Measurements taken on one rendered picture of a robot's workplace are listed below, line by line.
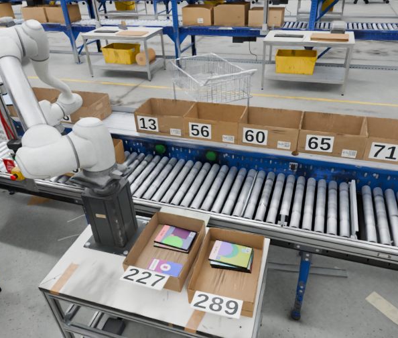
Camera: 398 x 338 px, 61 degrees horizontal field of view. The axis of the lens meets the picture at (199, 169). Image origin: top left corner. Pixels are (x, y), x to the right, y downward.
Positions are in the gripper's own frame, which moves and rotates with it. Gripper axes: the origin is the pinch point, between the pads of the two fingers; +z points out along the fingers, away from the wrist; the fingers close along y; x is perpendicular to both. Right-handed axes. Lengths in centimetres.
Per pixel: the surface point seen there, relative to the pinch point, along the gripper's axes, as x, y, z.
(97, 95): -24, -76, -22
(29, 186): -40.0, 12.9, 6.7
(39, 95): -84, -76, -39
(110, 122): -10, -59, -1
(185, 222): 79, 27, 39
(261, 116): 105, -77, 30
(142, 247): 63, 47, 36
